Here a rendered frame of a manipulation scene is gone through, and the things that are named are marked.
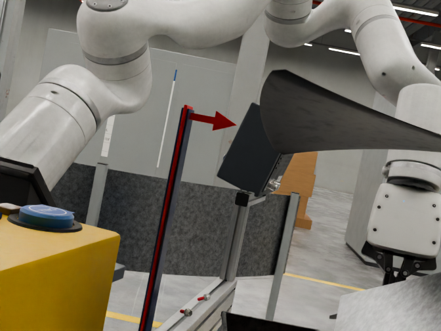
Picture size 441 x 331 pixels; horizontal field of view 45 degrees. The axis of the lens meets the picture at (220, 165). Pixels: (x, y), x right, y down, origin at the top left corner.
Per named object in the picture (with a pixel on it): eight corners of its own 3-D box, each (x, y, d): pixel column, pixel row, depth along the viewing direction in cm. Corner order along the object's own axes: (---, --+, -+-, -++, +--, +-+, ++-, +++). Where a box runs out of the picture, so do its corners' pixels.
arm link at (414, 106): (415, 182, 88) (373, 163, 84) (427, 109, 91) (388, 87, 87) (459, 178, 81) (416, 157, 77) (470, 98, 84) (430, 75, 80)
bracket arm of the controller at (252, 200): (247, 207, 115) (249, 194, 115) (233, 204, 116) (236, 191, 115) (264, 200, 138) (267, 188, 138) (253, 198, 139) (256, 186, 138)
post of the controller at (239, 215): (231, 282, 116) (250, 193, 115) (218, 278, 117) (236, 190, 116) (235, 279, 119) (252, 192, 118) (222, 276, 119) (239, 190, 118)
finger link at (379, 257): (376, 251, 78) (367, 297, 77) (399, 256, 77) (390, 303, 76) (374, 254, 81) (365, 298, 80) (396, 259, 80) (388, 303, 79)
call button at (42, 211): (52, 240, 39) (57, 216, 38) (5, 226, 39) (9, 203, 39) (80, 232, 42) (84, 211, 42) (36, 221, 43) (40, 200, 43)
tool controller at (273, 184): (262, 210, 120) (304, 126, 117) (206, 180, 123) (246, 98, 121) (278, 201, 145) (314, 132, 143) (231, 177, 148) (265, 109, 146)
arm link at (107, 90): (22, 75, 85) (98, -1, 99) (50, 155, 98) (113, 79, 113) (88, 92, 82) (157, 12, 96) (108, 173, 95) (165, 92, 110)
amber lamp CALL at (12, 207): (10, 217, 41) (11, 209, 41) (-11, 211, 41) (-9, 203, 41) (24, 215, 42) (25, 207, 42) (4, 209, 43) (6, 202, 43)
